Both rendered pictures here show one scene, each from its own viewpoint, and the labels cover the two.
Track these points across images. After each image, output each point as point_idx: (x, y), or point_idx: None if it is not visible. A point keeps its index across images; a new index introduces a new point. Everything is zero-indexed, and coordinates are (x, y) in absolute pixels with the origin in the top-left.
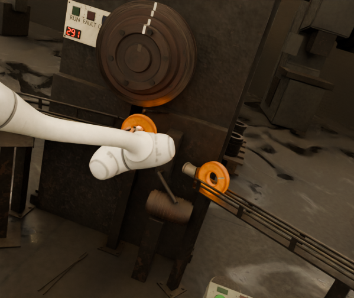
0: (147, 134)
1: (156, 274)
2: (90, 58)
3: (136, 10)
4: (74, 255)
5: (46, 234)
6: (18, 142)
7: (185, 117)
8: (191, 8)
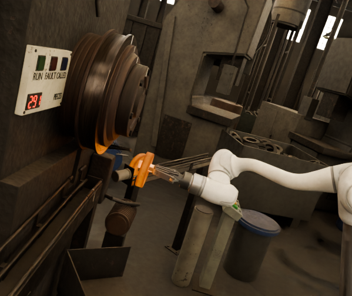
0: (234, 155)
1: None
2: (36, 128)
3: (130, 50)
4: None
5: None
6: (116, 292)
7: None
8: (104, 23)
